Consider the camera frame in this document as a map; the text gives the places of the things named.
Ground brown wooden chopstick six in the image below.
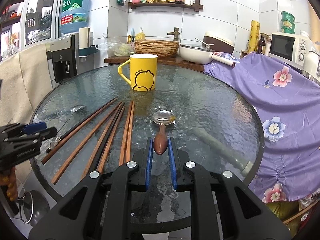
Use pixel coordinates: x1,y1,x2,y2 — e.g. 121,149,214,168
125,100,135,163

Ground brown wooden chopstick five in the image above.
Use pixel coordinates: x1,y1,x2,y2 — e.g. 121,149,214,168
119,101,133,166

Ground brown wooden chopstick one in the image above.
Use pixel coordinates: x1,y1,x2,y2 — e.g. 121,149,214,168
41,96,118,164

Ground wooden handle metal spoon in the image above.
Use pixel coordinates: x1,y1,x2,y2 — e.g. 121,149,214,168
152,110,176,155

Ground brown wooden chopstick two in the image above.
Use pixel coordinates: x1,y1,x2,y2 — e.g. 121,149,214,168
51,102,123,185

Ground yellow duck mug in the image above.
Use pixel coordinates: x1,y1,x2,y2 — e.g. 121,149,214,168
118,54,158,92

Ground black chopstick gold band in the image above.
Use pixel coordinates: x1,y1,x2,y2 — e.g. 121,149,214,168
46,130,74,153

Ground brown wooden chopstick three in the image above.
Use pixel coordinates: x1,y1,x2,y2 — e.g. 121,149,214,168
96,105,125,173

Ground left hand yellow nails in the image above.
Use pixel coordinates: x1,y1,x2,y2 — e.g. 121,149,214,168
1,167,18,202

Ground small metal spoon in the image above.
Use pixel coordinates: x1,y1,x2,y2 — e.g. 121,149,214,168
46,105,86,153

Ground round glass table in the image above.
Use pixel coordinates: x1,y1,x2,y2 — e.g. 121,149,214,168
30,65,264,199

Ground water dispenser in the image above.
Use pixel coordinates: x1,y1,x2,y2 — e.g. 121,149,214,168
46,33,94,83

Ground woven basin sink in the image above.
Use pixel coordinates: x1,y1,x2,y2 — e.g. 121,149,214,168
135,40,180,57

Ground plastic bag with vegetables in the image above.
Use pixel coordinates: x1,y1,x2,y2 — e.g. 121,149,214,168
97,34,136,56

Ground white paper cup stack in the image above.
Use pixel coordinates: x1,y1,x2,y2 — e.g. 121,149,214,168
79,27,90,49

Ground white pan with lid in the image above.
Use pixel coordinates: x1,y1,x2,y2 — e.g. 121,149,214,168
178,43,236,68

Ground yellow soap dispenser bottle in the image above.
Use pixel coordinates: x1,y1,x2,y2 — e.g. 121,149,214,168
135,27,145,41

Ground bronze faucet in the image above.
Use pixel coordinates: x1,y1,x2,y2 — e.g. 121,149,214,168
167,27,180,41

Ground brown white rice cooker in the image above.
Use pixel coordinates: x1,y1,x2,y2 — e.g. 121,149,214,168
202,32,234,54

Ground blue water jug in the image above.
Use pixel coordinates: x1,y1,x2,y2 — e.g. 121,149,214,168
59,0,91,35

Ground purple floral cloth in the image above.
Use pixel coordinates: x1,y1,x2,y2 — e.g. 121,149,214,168
204,53,319,203

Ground yellow wrap roll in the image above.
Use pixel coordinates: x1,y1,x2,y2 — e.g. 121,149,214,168
248,20,260,52

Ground brown glass bottle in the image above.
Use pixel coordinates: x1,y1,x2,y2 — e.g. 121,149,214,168
257,36,265,54

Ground white microwave oven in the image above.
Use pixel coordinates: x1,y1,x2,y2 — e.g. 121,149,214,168
268,32,315,70

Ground white kettle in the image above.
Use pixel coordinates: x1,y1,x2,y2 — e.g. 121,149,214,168
302,51,320,85

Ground dark wooden wall shelf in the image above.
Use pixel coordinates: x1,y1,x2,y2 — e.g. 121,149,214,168
127,0,203,12

